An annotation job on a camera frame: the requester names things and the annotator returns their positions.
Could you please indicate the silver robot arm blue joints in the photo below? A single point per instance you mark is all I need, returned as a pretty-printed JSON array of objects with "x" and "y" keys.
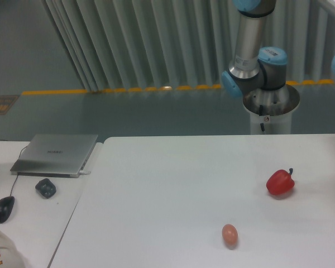
[{"x": 253, "y": 66}]

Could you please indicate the grey folding partition screen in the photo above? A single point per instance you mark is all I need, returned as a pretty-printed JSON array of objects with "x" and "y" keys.
[{"x": 144, "y": 44}]

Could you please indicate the black computer mouse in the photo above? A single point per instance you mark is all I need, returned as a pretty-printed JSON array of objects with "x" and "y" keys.
[{"x": 6, "y": 207}]

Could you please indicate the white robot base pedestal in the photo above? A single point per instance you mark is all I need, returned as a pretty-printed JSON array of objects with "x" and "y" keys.
[{"x": 271, "y": 111}]

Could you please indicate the white cap yellow lettering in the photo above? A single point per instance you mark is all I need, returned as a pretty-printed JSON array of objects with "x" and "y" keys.
[{"x": 9, "y": 255}]

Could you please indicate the brown egg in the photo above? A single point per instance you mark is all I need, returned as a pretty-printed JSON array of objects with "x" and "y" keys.
[{"x": 229, "y": 235}]

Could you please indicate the red bell pepper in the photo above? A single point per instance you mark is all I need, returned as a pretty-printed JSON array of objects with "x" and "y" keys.
[{"x": 280, "y": 182}]

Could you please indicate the small black plastic tray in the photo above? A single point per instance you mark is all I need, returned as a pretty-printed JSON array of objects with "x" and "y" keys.
[{"x": 46, "y": 188}]

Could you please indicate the silver laptop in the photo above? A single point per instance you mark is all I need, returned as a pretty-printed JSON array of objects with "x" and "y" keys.
[{"x": 55, "y": 155}]

